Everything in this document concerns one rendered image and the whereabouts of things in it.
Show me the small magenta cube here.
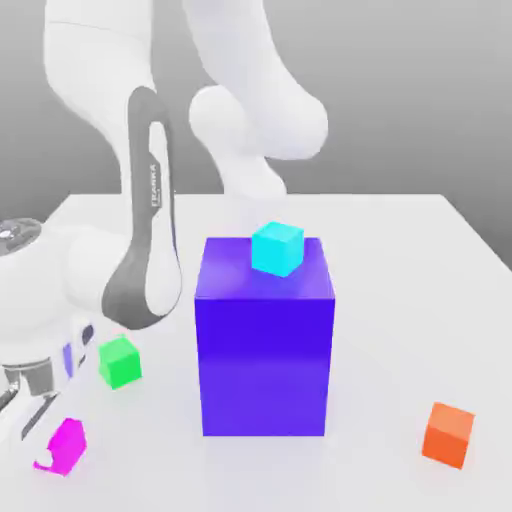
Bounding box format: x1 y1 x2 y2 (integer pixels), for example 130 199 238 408
32 417 88 478

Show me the small orange cube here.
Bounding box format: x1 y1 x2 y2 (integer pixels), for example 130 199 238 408
421 401 476 471

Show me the large blue box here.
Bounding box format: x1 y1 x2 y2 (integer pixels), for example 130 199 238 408
194 236 336 438

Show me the small green cube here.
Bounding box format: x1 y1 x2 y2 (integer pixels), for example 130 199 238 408
98 336 144 391

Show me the small cyan cube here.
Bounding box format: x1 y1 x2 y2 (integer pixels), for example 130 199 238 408
250 220 305 278

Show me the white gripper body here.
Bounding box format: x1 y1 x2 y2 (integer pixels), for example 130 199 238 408
0 390 65 461

